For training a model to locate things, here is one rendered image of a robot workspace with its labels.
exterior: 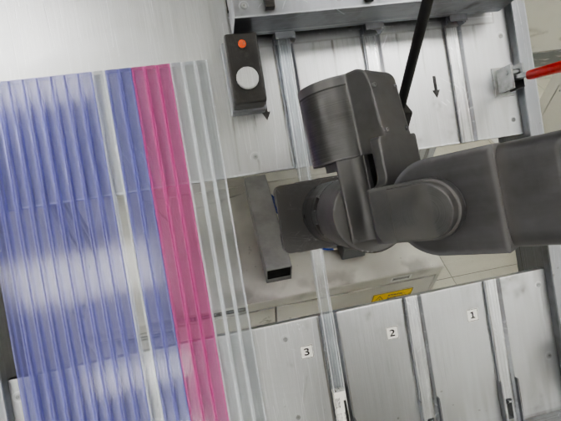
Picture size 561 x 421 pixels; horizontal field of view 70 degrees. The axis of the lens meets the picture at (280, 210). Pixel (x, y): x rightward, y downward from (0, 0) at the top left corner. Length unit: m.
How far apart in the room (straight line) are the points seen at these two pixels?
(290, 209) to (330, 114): 0.12
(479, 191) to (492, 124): 0.37
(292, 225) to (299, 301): 0.44
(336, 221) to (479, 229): 0.09
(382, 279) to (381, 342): 0.31
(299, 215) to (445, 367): 0.30
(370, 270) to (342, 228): 0.55
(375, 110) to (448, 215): 0.09
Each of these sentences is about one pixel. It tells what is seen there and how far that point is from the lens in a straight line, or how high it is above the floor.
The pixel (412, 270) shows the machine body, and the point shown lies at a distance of 0.86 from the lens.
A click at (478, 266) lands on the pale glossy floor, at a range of 1.75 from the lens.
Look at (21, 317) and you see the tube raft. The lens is 0.52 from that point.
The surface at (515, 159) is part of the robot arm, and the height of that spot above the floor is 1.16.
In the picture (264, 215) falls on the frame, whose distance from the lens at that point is 0.85.
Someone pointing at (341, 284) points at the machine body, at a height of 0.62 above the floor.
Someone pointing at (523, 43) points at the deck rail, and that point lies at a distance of 0.64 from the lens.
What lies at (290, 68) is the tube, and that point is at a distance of 0.50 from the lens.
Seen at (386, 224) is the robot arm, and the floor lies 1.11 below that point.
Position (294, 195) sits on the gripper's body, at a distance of 0.38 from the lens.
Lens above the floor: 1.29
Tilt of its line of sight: 48 degrees down
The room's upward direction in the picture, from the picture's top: straight up
